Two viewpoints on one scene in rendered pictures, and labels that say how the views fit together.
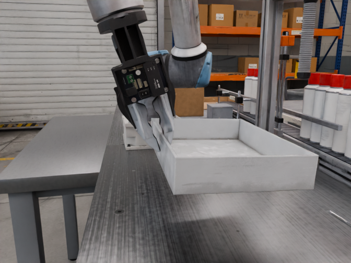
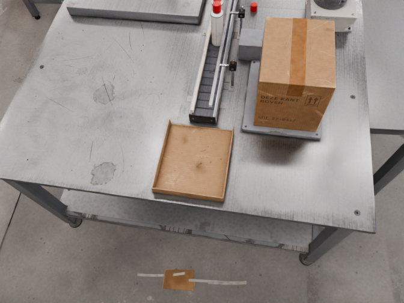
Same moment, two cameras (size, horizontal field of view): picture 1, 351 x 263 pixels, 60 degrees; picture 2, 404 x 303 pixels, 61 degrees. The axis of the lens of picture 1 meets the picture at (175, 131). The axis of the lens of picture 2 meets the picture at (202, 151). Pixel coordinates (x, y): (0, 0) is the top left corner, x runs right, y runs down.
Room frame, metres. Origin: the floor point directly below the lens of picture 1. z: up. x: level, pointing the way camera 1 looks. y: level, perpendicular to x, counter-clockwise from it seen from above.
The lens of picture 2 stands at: (2.51, 0.00, 1.99)
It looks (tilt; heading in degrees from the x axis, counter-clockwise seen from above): 62 degrees down; 205
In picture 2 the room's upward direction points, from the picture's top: 7 degrees counter-clockwise
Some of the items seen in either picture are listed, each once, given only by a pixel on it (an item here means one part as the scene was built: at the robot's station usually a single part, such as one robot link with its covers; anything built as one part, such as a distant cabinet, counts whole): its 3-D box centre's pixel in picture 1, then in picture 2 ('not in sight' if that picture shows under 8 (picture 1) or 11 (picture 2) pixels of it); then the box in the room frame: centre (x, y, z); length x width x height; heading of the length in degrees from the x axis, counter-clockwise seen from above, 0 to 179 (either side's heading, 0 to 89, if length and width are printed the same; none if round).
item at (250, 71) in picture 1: (249, 90); (217, 24); (1.43, -0.35, 0.98); 0.05 x 0.05 x 0.20
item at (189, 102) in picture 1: (175, 86); (291, 76); (1.62, 0.00, 0.99); 0.30 x 0.24 x 0.27; 9
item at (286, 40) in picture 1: (290, 84); not in sight; (0.99, -0.37, 1.05); 0.10 x 0.04 x 0.33; 99
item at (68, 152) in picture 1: (148, 135); (326, 45); (1.25, 0.11, 0.81); 0.90 x 0.90 x 0.04; 12
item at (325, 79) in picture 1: (322, 108); not in sight; (0.89, -0.44, 0.98); 0.05 x 0.05 x 0.20
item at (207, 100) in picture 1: (216, 102); (194, 157); (1.99, -0.27, 0.85); 0.30 x 0.26 x 0.04; 9
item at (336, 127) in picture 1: (255, 100); (229, 6); (1.28, -0.34, 0.95); 1.07 x 0.01 x 0.01; 9
